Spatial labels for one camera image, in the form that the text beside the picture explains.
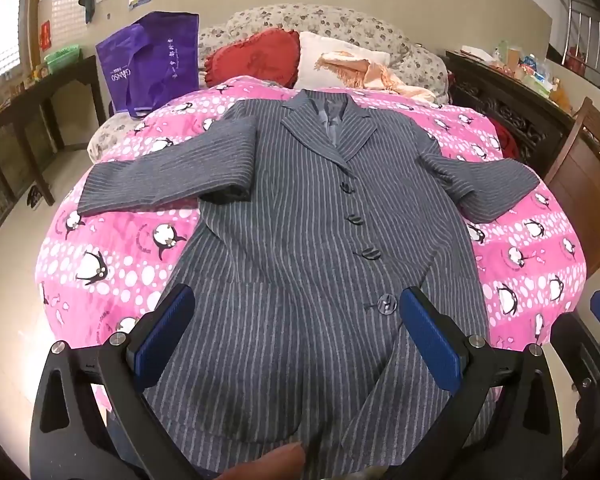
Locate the floral sofa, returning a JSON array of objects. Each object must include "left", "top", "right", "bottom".
[{"left": 86, "top": 2, "right": 451, "bottom": 163}]

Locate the purple tote bag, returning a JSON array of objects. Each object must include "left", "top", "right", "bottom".
[{"left": 95, "top": 11, "right": 201, "bottom": 118}]

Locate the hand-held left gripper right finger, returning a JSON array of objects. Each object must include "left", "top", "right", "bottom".
[{"left": 399, "top": 286, "right": 566, "bottom": 480}]

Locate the orange fringed scarf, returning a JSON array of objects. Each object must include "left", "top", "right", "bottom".
[{"left": 315, "top": 51, "right": 438, "bottom": 103}]

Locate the wooden chair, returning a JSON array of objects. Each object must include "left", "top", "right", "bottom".
[{"left": 542, "top": 96, "right": 600, "bottom": 281}]

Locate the grey pinstriped coat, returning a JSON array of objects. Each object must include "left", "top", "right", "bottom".
[{"left": 77, "top": 89, "right": 540, "bottom": 480}]

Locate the green plastic basket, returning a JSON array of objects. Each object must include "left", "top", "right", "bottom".
[{"left": 44, "top": 46, "right": 82, "bottom": 74}]

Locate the pink penguin print blanket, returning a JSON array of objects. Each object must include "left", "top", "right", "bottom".
[{"left": 34, "top": 75, "right": 588, "bottom": 453}]

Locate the clutter of packets and bottles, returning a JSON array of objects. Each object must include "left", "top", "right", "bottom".
[{"left": 460, "top": 40, "right": 576, "bottom": 113}]

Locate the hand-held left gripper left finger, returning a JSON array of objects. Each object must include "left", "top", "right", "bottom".
[{"left": 28, "top": 282, "right": 201, "bottom": 480}]

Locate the dark carved wooden cabinet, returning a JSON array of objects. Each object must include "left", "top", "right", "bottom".
[{"left": 444, "top": 50, "right": 578, "bottom": 171}]

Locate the white lattice wall panel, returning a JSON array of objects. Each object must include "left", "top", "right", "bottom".
[{"left": 39, "top": 0, "right": 106, "bottom": 52}]

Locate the dark wooden side table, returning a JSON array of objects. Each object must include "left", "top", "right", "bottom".
[{"left": 0, "top": 54, "right": 107, "bottom": 207}]

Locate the red cloth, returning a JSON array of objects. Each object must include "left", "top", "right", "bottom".
[{"left": 489, "top": 120, "right": 522, "bottom": 161}]

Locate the white pillow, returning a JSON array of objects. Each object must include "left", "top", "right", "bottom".
[{"left": 295, "top": 31, "right": 398, "bottom": 92}]

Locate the red heart-shaped pillow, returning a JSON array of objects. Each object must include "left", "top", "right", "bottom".
[{"left": 204, "top": 29, "right": 301, "bottom": 90}]

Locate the metal stair railing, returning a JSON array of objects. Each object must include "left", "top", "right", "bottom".
[{"left": 557, "top": 0, "right": 600, "bottom": 86}]

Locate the person's left hand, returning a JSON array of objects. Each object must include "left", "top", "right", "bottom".
[{"left": 219, "top": 441, "right": 308, "bottom": 480}]

